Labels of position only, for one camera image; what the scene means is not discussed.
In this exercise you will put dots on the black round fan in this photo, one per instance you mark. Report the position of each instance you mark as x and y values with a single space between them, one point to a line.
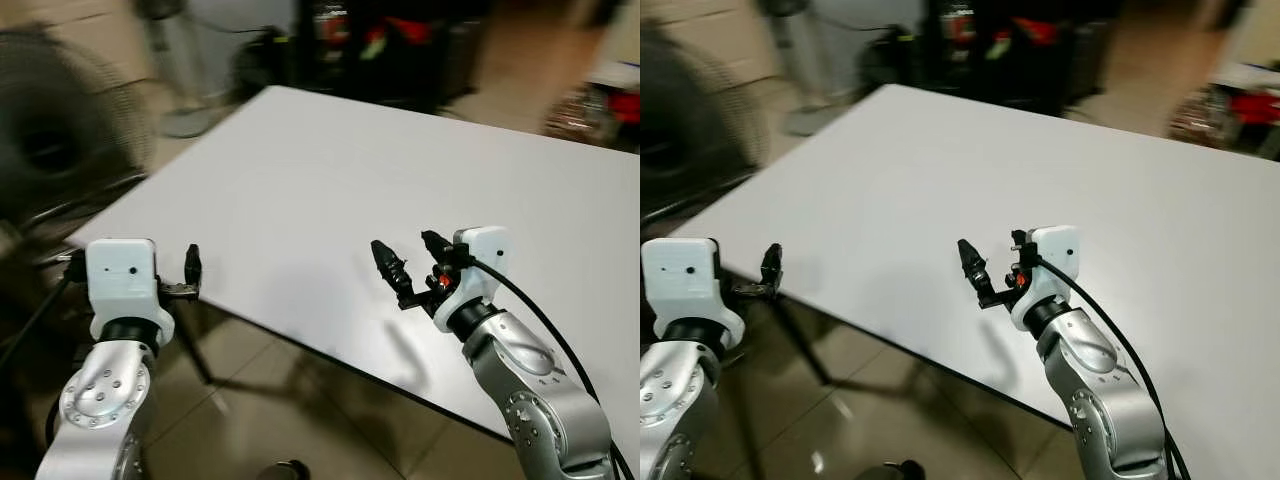
50 140
690 130

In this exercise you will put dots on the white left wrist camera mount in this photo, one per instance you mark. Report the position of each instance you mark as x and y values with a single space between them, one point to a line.
680 275
120 275

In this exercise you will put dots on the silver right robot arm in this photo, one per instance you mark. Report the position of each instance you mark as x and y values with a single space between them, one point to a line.
530 390
1100 390

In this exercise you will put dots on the red box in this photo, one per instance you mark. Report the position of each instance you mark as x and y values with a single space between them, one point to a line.
625 105
1250 105

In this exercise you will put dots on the black robot foot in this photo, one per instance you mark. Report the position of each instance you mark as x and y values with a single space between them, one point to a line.
900 470
285 470

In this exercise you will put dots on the black cluttered shelf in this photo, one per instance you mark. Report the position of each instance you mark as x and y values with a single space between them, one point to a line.
380 50
1000 50

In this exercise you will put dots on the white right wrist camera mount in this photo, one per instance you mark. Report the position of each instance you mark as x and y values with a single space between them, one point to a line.
480 255
1055 255

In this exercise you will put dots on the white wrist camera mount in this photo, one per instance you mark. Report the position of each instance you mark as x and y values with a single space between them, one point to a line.
1055 255
480 255
680 275
120 275

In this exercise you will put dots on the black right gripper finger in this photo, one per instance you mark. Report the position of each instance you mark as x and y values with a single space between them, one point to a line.
1019 243
436 245
972 260
388 262

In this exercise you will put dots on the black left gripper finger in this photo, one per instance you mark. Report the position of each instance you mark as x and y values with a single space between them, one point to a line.
192 262
771 262
76 265

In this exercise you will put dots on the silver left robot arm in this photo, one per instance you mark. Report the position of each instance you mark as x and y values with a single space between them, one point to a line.
670 400
95 400

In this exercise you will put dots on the grey pedestal stand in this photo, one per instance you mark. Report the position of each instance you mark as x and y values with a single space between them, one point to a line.
820 60
195 60

